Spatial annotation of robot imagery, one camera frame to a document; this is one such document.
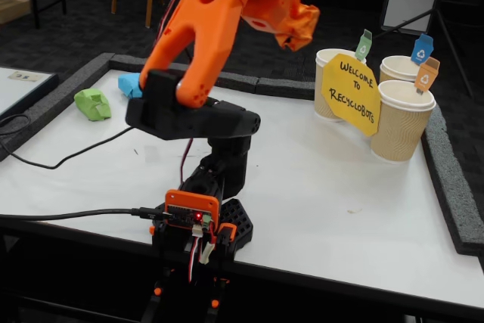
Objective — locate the orange paper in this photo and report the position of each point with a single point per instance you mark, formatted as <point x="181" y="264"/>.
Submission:
<point x="304" y="22"/>

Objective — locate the blue paper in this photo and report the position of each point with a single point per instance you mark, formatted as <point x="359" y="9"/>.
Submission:
<point x="128" y="86"/>

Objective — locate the black robot base clamp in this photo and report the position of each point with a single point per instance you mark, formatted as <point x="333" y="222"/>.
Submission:
<point x="236" y="221"/>

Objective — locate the orange and black robot arm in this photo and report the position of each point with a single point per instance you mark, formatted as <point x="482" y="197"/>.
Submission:
<point x="204" y="35"/>

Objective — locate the paper cup with green tag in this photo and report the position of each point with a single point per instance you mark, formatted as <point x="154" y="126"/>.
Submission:
<point x="325" y="96"/>

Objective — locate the yellow handwritten welcome sign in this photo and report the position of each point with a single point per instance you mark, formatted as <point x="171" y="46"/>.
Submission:
<point x="351" y="92"/>

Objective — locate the paper cup with blue tag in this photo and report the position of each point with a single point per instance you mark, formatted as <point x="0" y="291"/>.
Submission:
<point x="397" y="67"/>

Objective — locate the paper cup with orange tag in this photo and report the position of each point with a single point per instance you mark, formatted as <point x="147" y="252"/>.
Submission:
<point x="401" y="130"/>

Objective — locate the orange controller board housing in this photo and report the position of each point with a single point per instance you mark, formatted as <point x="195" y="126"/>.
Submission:
<point x="189" y="202"/>

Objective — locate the green crumpled paper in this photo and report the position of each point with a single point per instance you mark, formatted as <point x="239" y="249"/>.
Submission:
<point x="92" y="105"/>

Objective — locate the small beige label card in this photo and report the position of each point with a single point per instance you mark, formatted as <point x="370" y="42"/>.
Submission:
<point x="24" y="76"/>

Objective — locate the wooden box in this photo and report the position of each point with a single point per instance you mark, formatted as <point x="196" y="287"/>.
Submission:
<point x="11" y="9"/>

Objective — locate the white side table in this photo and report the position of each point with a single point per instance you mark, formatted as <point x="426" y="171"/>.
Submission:
<point x="15" y="92"/>

